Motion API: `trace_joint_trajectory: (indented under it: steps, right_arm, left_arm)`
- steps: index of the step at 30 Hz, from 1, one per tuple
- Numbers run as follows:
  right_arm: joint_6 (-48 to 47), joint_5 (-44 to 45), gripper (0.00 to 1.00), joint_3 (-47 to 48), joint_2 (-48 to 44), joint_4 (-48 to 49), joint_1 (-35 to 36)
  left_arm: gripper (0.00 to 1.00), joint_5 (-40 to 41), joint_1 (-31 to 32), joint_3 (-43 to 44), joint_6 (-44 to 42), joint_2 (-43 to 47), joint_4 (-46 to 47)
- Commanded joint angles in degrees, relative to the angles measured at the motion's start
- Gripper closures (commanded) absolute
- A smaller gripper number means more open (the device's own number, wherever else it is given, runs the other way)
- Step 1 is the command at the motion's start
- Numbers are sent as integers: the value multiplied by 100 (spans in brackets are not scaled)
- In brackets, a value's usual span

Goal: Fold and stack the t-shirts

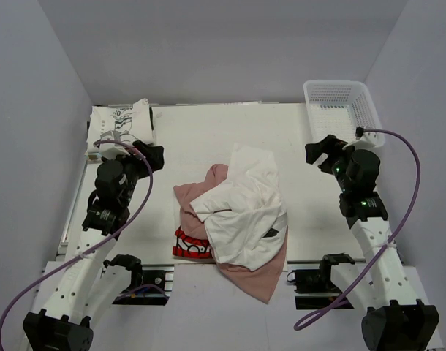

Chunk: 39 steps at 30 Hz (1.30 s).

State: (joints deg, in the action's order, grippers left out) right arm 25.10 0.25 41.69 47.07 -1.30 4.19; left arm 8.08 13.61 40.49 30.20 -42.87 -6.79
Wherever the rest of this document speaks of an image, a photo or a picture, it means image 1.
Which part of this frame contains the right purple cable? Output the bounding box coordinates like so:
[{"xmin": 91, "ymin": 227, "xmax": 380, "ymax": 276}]
[{"xmin": 292, "ymin": 127, "xmax": 422, "ymax": 331}]

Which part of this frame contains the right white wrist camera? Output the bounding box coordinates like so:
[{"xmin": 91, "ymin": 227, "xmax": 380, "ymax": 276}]
[{"xmin": 342, "ymin": 127, "xmax": 385, "ymax": 151}]

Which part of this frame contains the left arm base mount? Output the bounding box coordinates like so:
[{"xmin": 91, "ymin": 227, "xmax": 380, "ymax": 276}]
[{"xmin": 113, "ymin": 265, "xmax": 175, "ymax": 306}]

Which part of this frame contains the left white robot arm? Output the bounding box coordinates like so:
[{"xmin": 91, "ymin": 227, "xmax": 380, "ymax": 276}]
[{"xmin": 23, "ymin": 140, "xmax": 165, "ymax": 350}]

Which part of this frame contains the white red print t-shirt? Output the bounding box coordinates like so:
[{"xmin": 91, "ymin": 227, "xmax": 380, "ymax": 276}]
[{"xmin": 172, "ymin": 227, "xmax": 213, "ymax": 260}]

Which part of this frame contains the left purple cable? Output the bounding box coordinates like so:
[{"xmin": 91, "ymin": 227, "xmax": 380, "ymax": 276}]
[{"xmin": 0, "ymin": 138, "xmax": 154, "ymax": 351}]

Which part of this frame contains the plain white t-shirt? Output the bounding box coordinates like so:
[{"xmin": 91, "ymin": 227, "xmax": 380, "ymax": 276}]
[{"xmin": 190, "ymin": 144, "xmax": 288, "ymax": 271}]

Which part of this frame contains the folded colourful cartoon t-shirt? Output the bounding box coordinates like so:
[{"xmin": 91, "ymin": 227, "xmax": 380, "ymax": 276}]
[{"xmin": 85, "ymin": 153, "xmax": 102, "ymax": 162}]

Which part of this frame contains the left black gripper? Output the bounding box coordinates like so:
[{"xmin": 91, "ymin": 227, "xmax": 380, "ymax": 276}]
[{"xmin": 102, "ymin": 140, "xmax": 164, "ymax": 205}]

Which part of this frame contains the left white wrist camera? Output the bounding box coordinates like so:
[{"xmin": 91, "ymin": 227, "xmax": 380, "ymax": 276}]
[{"xmin": 93, "ymin": 140, "xmax": 129, "ymax": 159}]

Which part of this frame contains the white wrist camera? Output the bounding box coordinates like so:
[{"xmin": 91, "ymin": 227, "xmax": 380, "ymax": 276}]
[
  {"xmin": 342, "ymin": 127, "xmax": 385, "ymax": 151},
  {"xmin": 93, "ymin": 140, "xmax": 129, "ymax": 159}
]

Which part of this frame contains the white plastic basket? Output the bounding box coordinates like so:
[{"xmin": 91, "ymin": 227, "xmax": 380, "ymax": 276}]
[{"xmin": 303, "ymin": 80, "xmax": 382, "ymax": 142}]

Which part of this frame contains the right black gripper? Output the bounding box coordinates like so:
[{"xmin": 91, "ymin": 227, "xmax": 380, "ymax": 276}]
[{"xmin": 306, "ymin": 135, "xmax": 355, "ymax": 193}]

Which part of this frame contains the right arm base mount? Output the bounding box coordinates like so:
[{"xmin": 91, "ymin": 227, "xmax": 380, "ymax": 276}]
[{"xmin": 286, "ymin": 254, "xmax": 355, "ymax": 311}]

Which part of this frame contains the pink t-shirt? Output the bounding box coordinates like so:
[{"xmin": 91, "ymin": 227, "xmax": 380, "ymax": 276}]
[{"xmin": 173, "ymin": 164, "xmax": 287, "ymax": 303}]

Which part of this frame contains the purple cable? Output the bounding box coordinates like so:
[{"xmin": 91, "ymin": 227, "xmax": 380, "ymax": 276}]
[
  {"xmin": 0, "ymin": 138, "xmax": 154, "ymax": 351},
  {"xmin": 292, "ymin": 127, "xmax": 422, "ymax": 331}
]

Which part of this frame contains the folded white cartoon t-shirt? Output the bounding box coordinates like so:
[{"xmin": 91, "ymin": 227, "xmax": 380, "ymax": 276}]
[{"xmin": 87, "ymin": 98, "xmax": 156, "ymax": 154}]

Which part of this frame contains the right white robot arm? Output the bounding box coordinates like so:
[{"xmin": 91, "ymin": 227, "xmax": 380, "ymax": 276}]
[{"xmin": 294, "ymin": 135, "xmax": 439, "ymax": 350}]

